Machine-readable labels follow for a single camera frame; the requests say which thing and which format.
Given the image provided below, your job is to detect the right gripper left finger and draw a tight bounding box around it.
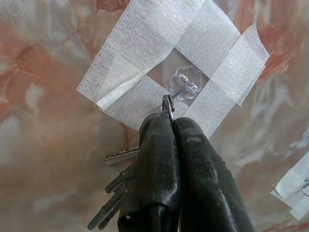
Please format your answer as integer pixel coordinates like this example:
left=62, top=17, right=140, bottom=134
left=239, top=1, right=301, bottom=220
left=117, top=113, right=182, bottom=232

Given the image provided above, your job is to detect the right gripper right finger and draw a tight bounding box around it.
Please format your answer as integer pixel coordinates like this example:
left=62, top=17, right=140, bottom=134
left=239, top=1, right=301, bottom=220
left=173, top=117, right=255, bottom=232

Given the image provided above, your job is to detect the key bunch with ring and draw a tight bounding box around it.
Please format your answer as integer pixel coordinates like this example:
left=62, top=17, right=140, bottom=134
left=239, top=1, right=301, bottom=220
left=88, top=94, right=176, bottom=230

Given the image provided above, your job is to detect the clear adhesive wall hook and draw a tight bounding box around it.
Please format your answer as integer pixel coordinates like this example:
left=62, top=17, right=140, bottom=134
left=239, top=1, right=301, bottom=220
left=144, top=45, right=211, bottom=109
left=300, top=177, right=309, bottom=194

